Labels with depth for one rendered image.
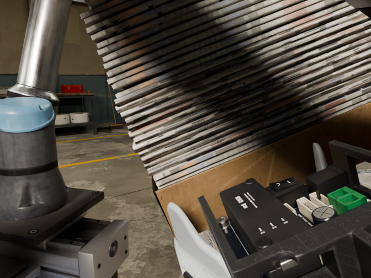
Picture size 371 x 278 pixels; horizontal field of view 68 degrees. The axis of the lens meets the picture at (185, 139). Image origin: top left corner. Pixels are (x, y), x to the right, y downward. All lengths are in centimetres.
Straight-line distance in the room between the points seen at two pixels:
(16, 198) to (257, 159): 52
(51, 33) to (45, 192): 37
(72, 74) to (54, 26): 623
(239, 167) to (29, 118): 48
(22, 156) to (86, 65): 653
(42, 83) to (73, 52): 629
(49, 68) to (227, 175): 63
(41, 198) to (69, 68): 641
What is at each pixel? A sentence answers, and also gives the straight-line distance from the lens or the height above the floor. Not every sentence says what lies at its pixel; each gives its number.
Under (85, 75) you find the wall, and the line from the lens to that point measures 708.
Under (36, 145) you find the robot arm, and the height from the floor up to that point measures 96.
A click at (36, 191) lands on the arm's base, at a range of 64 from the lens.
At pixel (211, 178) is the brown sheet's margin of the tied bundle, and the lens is 20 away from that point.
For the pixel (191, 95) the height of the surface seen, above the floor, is 107.
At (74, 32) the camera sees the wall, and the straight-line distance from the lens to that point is 712.
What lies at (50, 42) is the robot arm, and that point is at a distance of 77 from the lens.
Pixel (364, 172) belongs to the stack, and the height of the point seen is 83.
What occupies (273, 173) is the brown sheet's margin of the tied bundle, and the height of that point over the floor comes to 102.
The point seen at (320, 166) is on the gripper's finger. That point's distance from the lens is 19.
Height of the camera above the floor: 108
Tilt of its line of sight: 11 degrees down
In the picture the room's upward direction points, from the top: straight up
